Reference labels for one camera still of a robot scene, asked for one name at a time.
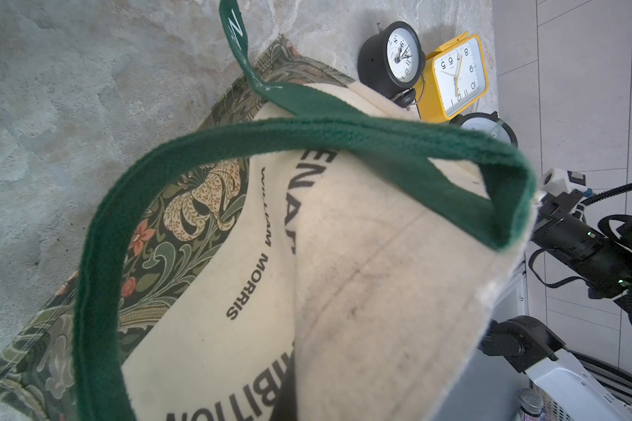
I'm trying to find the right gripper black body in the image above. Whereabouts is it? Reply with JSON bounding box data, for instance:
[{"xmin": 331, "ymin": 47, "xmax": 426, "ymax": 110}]
[{"xmin": 531, "ymin": 191, "xmax": 632, "ymax": 298}]

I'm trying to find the black and white alarm clock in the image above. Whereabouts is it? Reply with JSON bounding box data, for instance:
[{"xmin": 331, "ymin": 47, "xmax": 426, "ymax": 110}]
[{"xmin": 449, "ymin": 112, "xmax": 518, "ymax": 148}]

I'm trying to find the yellow square alarm clock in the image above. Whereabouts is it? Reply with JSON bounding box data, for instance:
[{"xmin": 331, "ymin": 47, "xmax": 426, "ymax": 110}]
[{"xmin": 415, "ymin": 32, "xmax": 489, "ymax": 124}]

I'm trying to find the black twin-bell alarm clock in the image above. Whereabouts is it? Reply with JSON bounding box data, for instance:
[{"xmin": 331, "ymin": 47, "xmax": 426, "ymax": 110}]
[{"xmin": 357, "ymin": 21, "xmax": 426, "ymax": 108}]

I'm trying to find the beige canvas tote bag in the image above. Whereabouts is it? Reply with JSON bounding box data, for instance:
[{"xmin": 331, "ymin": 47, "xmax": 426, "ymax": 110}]
[{"xmin": 0, "ymin": 1, "xmax": 537, "ymax": 420}]

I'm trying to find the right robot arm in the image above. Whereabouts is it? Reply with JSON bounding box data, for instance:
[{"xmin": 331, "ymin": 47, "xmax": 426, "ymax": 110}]
[{"xmin": 479, "ymin": 168, "xmax": 632, "ymax": 420}]

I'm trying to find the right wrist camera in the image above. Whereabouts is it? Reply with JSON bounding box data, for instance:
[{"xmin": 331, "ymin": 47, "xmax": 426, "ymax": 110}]
[{"xmin": 540, "ymin": 168, "xmax": 588, "ymax": 196}]

